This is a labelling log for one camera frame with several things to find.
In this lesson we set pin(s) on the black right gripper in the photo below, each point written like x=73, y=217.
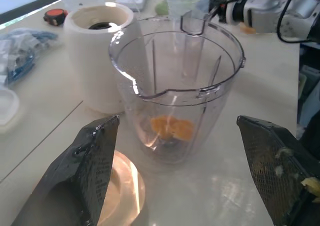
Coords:
x=220, y=1

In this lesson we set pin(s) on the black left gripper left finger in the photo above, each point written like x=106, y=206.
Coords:
x=82, y=176

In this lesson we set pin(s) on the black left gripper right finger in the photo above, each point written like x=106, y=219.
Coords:
x=280, y=166

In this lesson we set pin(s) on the clear plastic blender jar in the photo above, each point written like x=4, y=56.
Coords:
x=175, y=86

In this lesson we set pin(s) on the orange segments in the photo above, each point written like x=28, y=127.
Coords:
x=180, y=129

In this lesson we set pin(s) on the clear round blender lid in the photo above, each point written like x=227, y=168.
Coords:
x=125, y=186

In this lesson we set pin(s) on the cream blender base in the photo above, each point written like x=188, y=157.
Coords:
x=87, y=61

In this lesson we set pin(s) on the yellow orange pulp piece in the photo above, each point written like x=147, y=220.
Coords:
x=311, y=186

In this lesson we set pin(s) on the loose orange segment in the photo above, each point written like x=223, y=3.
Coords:
x=248, y=30

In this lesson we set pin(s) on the green fruit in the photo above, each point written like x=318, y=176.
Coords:
x=162, y=8

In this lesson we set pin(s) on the white plastic container lid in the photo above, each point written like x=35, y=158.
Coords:
x=7, y=108

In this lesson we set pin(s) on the blue plastic bag of parts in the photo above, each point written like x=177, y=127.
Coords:
x=22, y=53

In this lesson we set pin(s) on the black orange tape measure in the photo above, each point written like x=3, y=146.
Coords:
x=55, y=15

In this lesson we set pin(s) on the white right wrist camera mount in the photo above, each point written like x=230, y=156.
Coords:
x=229, y=11

